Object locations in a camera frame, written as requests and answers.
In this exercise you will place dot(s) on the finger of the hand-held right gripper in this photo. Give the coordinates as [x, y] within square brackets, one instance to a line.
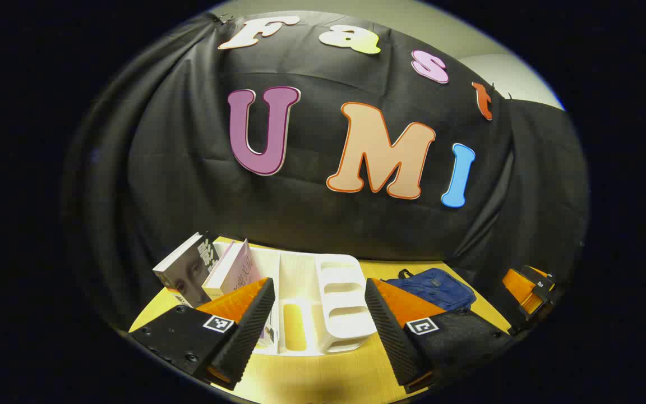
[519, 283]

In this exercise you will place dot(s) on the black backdrop cloth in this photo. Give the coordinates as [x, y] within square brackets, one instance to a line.
[188, 168]

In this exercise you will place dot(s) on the blue schoolbag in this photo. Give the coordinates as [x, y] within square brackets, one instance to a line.
[435, 289]

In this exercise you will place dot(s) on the white plastic bookshelf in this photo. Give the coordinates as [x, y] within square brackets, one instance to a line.
[345, 314]

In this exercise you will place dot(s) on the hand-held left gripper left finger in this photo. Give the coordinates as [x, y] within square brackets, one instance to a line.
[250, 331]

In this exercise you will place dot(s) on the dark face cover book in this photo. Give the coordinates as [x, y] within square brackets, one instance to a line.
[188, 275]

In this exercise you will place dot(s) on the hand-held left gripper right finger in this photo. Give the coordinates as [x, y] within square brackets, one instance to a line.
[390, 336]

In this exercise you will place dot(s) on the pink cover book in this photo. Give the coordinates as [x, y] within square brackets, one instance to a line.
[236, 269]

